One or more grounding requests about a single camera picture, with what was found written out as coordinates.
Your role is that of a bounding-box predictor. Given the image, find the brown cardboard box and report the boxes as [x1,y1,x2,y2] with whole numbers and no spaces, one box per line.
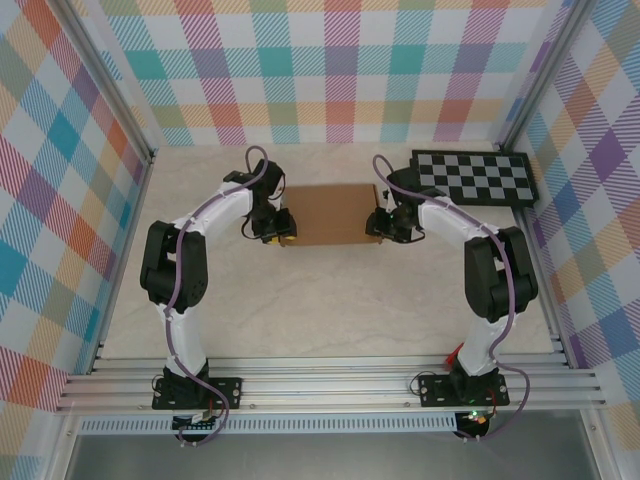
[279,183,385,249]

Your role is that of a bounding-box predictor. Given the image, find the black grey chessboard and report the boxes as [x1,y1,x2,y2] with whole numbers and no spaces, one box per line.
[409,148,539,205]

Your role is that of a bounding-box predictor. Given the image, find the small green circuit board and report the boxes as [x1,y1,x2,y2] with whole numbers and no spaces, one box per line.
[172,410,222,432]

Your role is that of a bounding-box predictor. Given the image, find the small lit circuit board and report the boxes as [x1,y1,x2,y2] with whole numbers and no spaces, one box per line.
[458,408,490,430]

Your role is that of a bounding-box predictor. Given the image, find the grey metal panel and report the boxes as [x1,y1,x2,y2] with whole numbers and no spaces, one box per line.
[64,432,599,480]

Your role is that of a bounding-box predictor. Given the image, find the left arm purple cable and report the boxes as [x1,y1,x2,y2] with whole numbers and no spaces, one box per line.
[167,145,289,448]

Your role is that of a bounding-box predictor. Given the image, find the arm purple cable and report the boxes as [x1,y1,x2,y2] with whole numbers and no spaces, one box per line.
[167,145,289,448]
[372,154,532,442]

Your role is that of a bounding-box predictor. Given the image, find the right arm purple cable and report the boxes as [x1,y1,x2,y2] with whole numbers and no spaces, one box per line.
[372,154,532,442]

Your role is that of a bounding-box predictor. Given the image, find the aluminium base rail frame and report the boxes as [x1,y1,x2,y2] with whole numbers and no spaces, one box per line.
[54,355,609,414]

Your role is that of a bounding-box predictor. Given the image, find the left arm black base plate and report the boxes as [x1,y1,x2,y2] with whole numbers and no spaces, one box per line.
[152,377,244,411]

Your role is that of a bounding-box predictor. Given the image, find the thin black wire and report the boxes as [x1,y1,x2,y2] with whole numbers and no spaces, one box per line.
[409,368,454,397]

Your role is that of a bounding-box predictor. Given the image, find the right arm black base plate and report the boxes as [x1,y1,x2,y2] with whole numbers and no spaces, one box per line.
[417,374,511,407]

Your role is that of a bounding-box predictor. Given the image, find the slotted white cable duct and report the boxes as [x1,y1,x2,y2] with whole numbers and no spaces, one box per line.
[79,418,459,435]

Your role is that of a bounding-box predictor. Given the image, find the aluminium corner post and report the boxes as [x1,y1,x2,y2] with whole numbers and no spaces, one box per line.
[497,0,596,151]
[49,0,156,164]

